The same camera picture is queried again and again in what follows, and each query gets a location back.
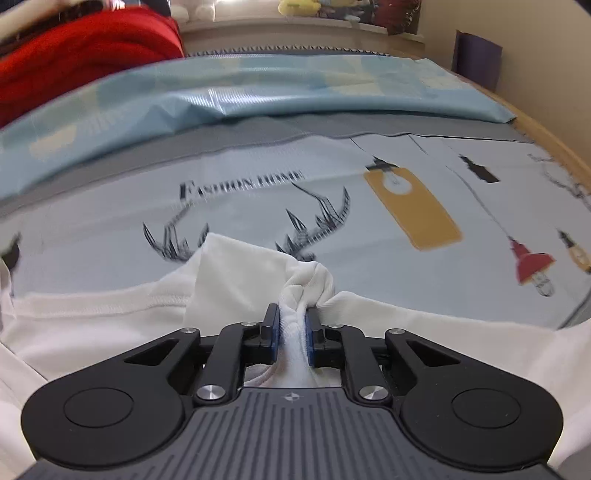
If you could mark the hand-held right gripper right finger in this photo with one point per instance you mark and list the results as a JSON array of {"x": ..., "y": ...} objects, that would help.
[{"x": 310, "y": 337}]

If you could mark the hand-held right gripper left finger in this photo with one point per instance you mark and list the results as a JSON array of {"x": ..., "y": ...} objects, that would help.
[{"x": 276, "y": 334}]

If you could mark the white garment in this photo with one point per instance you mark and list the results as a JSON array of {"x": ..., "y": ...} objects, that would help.
[{"x": 115, "y": 332}]

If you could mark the grey printed bed sheet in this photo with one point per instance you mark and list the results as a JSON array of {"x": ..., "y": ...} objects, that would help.
[{"x": 258, "y": 184}]

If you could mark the light blue patterned quilt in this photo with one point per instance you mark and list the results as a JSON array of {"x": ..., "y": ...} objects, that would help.
[{"x": 277, "y": 87}]

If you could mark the dark purple paper bag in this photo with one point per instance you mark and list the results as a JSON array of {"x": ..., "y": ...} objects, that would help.
[{"x": 478, "y": 60}]

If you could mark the yellow-green plush toy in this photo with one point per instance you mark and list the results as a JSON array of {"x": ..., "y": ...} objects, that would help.
[{"x": 299, "y": 5}]

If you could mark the white plush toy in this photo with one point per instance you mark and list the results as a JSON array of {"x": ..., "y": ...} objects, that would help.
[{"x": 196, "y": 9}]

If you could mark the red folded blanket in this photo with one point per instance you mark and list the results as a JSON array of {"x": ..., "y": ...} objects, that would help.
[{"x": 92, "y": 50}]

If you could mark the wooden bed frame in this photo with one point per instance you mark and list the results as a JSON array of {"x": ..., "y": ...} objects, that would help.
[{"x": 545, "y": 134}]

